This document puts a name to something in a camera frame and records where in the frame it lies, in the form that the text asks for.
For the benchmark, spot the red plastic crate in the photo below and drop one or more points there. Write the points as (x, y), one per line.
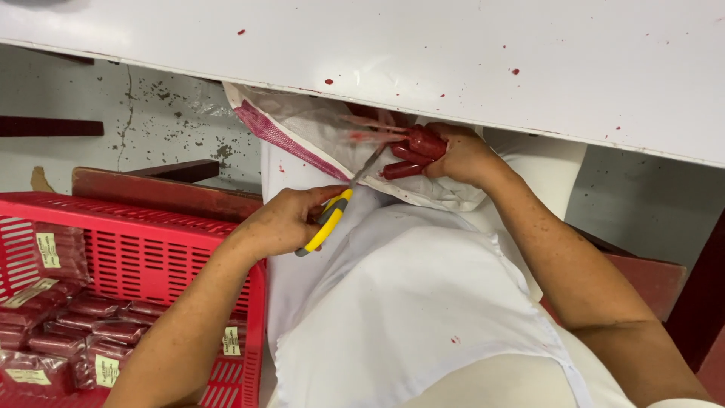
(158, 249)

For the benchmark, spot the person's right hand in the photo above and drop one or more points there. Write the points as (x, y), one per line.
(467, 158)

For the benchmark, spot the white woven sack pink stripe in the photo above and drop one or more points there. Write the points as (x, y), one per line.
(317, 127)

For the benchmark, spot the cream garment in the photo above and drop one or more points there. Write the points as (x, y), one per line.
(510, 379)

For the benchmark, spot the person's left hand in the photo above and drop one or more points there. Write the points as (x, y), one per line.
(275, 224)

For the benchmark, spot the clear plastic sheet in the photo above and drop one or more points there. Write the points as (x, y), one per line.
(212, 105)

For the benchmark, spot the dark brown wooden bar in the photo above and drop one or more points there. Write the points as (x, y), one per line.
(51, 127)
(178, 170)

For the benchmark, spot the dark red wooden post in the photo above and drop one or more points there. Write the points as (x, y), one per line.
(699, 317)

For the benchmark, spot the white apron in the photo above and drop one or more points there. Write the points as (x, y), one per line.
(408, 294)

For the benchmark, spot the red sausage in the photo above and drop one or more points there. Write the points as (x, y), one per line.
(401, 170)
(426, 141)
(409, 153)

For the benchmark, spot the clear plastic casing tails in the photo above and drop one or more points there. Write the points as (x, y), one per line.
(374, 135)

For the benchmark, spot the dark red wooden bench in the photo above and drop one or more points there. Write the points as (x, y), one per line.
(164, 195)

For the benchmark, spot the pile of packed red sausages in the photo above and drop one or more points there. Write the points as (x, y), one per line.
(68, 340)

